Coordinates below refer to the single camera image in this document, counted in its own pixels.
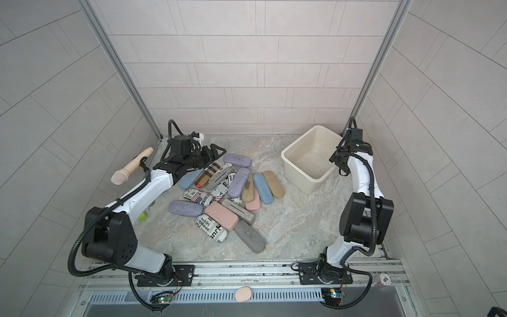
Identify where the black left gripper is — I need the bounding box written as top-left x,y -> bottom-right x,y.
181,144 -> 226,171

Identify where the cream plastic storage box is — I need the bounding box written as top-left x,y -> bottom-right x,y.
281,125 -> 342,195

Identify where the purple glasses case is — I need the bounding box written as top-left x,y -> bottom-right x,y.
228,168 -> 250,198

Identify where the brown tan glasses case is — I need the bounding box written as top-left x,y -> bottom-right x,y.
262,170 -> 285,198

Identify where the dark grey glasses case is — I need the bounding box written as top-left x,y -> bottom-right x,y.
234,220 -> 266,254

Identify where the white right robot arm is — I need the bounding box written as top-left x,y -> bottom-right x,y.
320,137 -> 394,277

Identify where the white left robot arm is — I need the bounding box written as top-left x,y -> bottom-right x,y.
67,144 -> 227,285

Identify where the plaid glasses case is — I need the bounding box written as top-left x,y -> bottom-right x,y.
194,162 -> 220,188

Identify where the light blue glasses case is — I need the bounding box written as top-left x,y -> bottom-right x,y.
178,169 -> 203,190

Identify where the magazine print glasses case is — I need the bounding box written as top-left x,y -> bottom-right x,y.
211,173 -> 236,202

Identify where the flag newspaper glasses case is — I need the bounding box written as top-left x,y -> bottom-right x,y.
183,188 -> 215,207

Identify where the light grey slit case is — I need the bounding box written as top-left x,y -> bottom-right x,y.
204,163 -> 234,192

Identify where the pink case front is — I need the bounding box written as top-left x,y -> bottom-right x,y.
205,202 -> 240,231

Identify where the purple case front left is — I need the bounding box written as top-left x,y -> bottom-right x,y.
168,200 -> 204,217

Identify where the black microphone stand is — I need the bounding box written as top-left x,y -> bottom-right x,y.
139,157 -> 151,175

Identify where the grey rectangular case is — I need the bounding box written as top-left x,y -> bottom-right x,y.
220,198 -> 255,225

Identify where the newspaper case front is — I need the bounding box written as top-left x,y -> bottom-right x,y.
195,213 -> 228,243

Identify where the beige microphone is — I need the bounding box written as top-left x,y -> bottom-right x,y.
110,147 -> 154,186

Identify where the small round sticker tag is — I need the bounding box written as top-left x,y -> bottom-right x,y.
373,273 -> 392,288

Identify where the right circuit board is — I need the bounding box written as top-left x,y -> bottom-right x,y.
321,288 -> 345,302

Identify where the circuit board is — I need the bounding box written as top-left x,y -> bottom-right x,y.
150,291 -> 174,305
321,288 -> 345,302

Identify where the pink oval tag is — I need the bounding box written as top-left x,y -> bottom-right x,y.
234,287 -> 253,302

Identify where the left circuit board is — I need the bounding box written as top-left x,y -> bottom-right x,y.
150,291 -> 174,305

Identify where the purple case near wall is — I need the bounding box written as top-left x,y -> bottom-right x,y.
223,153 -> 252,168

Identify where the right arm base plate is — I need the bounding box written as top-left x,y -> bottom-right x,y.
291,262 -> 353,285

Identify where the aluminium rail frame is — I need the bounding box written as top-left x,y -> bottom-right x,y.
78,258 -> 410,291

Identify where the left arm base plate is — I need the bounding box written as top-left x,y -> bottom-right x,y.
134,264 -> 195,287

